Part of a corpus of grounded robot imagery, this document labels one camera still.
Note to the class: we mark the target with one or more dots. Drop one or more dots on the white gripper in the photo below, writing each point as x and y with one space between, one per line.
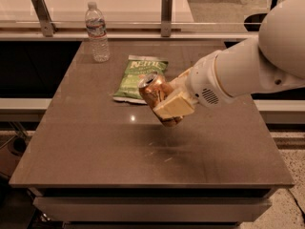
203 81

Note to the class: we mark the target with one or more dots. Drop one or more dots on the orange soda can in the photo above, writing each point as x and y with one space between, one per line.
154 88

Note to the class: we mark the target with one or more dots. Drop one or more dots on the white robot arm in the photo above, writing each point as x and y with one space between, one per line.
273 61

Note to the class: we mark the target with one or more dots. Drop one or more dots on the green chips bag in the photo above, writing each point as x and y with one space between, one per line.
137 68

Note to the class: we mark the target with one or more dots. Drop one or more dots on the clear plastic water bottle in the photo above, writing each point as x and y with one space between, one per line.
96 30

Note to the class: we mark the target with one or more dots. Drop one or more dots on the black office chair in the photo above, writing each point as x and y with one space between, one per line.
257 18

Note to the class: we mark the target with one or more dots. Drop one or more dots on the middle metal railing bracket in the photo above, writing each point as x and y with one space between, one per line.
166 17

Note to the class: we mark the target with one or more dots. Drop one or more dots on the metal railing bracket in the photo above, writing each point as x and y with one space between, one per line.
166 17
47 27

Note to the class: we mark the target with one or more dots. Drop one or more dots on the left metal railing bracket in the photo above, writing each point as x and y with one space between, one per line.
47 27

